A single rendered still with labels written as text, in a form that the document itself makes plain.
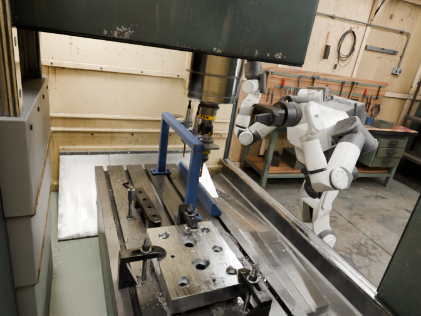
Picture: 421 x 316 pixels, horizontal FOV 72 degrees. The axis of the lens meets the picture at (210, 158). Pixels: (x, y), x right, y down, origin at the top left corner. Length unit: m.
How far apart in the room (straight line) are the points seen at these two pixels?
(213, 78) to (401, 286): 0.94
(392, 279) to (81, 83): 1.68
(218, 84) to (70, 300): 0.96
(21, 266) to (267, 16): 0.74
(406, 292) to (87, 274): 1.19
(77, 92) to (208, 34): 1.22
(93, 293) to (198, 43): 1.01
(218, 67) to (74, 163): 1.27
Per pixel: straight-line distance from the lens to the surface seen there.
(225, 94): 0.78
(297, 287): 1.32
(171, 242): 0.94
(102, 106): 1.82
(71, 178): 1.78
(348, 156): 1.20
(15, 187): 0.60
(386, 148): 4.46
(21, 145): 0.57
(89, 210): 1.65
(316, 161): 1.09
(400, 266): 1.24
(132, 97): 1.83
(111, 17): 0.64
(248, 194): 1.89
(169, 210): 1.26
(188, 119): 1.32
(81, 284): 1.36
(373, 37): 4.90
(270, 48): 0.77
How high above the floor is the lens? 1.57
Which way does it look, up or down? 21 degrees down
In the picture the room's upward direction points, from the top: 9 degrees clockwise
